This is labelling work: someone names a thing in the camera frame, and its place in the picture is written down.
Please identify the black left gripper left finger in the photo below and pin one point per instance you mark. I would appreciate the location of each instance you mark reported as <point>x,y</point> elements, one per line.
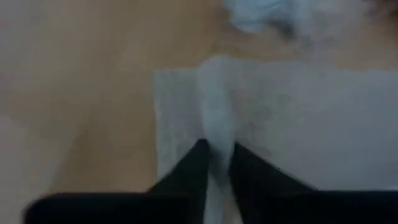
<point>174,205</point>

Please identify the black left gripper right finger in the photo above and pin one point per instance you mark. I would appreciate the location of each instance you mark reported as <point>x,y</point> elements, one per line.
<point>280,205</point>

